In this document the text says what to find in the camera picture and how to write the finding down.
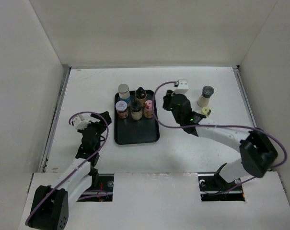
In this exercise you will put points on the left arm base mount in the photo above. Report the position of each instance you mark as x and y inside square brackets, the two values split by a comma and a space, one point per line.
[101, 189]

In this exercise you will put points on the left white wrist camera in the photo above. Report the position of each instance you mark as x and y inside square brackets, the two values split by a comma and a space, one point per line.
[79, 122]

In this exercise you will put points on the clear lid pepper grinder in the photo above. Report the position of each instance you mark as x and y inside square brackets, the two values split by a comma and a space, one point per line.
[207, 92]

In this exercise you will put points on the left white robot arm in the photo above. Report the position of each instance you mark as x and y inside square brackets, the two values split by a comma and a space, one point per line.
[51, 203]

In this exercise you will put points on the yellow lid white bottle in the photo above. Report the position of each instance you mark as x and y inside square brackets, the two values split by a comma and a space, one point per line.
[206, 111]

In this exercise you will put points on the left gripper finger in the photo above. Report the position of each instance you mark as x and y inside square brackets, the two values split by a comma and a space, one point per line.
[97, 116]
[105, 119]

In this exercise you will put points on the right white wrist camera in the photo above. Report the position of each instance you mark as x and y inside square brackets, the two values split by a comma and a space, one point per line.
[181, 87]

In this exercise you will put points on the black plastic tray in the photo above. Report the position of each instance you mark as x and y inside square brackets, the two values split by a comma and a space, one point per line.
[129, 131]

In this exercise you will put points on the small black cap spice bottle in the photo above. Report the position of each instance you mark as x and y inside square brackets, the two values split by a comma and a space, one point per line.
[141, 96]

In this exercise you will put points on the blue label silver lid jar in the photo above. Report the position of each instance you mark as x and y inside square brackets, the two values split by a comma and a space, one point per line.
[124, 94]

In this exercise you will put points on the white lid red label jar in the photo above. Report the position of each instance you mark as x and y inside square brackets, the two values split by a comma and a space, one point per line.
[122, 109]

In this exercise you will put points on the pink lid spice bottle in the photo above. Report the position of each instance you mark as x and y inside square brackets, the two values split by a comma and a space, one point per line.
[148, 109]

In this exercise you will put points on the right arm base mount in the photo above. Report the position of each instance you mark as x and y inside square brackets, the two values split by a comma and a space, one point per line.
[213, 188]

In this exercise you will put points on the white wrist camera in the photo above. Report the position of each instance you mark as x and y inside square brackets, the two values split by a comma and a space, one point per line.
[181, 87]
[79, 122]

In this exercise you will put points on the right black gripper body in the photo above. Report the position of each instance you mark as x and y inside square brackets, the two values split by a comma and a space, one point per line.
[179, 118]

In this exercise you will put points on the black lid grinder bottle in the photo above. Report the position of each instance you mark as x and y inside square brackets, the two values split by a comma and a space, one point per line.
[136, 109]

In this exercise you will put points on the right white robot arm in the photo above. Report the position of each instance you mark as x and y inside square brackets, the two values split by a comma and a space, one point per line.
[257, 153]

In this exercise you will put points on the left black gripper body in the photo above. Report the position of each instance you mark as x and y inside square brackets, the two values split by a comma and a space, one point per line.
[99, 127]

